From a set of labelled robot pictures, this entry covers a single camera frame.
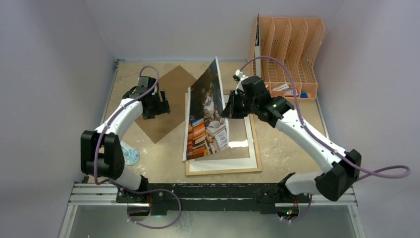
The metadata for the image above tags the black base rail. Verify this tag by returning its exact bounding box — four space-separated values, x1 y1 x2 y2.
68 182 357 218

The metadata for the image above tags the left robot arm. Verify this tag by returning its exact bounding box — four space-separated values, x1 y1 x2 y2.
80 76 170 203

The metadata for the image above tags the orange desk file organizer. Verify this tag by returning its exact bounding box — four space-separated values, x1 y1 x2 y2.
246 16 325 101

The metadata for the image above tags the red white small box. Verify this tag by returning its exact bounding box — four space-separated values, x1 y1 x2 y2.
285 89 299 97

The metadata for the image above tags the blue white tape dispenser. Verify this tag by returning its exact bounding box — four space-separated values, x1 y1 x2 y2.
120 141 140 166

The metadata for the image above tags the white marker pen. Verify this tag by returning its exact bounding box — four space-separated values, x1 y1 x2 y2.
271 83 290 91

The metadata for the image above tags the white folder in organizer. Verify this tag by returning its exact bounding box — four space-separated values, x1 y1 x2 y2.
254 14 262 78

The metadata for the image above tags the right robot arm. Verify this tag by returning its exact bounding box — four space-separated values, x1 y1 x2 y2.
222 75 361 202

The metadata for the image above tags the cat photo print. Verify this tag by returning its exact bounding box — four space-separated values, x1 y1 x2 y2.
182 58 229 161

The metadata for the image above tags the clear acrylic sheet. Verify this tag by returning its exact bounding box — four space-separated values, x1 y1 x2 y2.
184 106 249 161

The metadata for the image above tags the wooden picture frame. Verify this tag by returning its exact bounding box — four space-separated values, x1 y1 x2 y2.
184 92 263 177

